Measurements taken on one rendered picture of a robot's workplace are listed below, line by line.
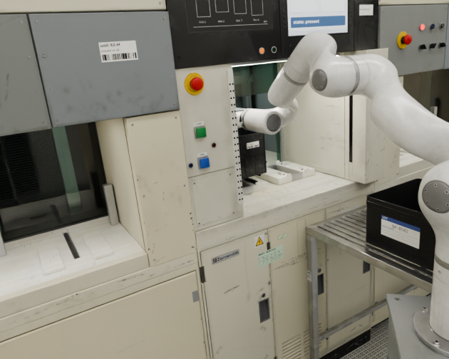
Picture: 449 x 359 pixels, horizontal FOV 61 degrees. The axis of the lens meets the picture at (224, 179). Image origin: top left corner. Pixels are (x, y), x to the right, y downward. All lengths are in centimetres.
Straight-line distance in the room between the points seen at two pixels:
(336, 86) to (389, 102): 13
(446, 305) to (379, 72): 56
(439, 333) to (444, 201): 35
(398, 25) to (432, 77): 111
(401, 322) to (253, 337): 72
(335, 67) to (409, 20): 92
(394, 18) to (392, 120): 90
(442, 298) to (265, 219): 68
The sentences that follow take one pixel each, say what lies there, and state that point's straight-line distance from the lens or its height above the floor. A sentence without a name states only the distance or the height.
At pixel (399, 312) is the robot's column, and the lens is 112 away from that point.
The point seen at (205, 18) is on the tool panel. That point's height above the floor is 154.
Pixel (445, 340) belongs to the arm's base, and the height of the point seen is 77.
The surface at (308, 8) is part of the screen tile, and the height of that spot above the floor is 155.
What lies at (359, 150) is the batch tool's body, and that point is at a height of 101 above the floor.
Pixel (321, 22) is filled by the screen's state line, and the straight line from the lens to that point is 152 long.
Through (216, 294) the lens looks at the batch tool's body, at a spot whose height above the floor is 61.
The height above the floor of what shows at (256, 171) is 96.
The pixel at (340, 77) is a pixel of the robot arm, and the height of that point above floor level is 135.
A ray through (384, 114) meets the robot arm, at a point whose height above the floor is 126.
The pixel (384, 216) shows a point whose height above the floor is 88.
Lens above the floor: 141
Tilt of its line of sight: 17 degrees down
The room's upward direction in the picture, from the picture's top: 5 degrees counter-clockwise
